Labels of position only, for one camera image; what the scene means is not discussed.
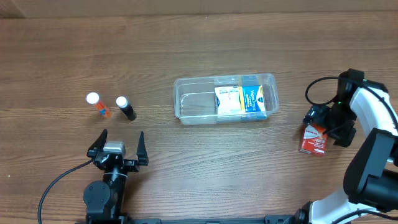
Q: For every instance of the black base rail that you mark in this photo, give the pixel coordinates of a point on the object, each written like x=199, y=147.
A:
x=268, y=219

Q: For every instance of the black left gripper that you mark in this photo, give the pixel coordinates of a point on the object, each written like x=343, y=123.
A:
x=116, y=159

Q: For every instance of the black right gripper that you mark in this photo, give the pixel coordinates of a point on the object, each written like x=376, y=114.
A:
x=315, y=116

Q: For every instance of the blue yellow lozenge box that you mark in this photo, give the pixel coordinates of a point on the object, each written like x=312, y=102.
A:
x=251, y=96

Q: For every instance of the dark syrup bottle white cap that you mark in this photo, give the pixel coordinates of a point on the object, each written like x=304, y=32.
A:
x=126, y=108

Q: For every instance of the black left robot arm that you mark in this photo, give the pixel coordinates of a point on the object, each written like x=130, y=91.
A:
x=104, y=198

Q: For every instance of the red medicine box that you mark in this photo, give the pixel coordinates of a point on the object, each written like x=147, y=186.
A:
x=313, y=141

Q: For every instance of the orange tablet tube white cap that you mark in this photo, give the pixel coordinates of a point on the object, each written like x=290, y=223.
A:
x=94, y=99

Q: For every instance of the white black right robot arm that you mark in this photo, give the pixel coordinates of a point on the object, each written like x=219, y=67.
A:
x=368, y=187

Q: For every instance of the white plaster box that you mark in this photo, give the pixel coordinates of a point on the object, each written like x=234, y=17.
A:
x=227, y=100

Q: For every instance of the clear plastic container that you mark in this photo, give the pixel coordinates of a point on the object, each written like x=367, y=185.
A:
x=195, y=101

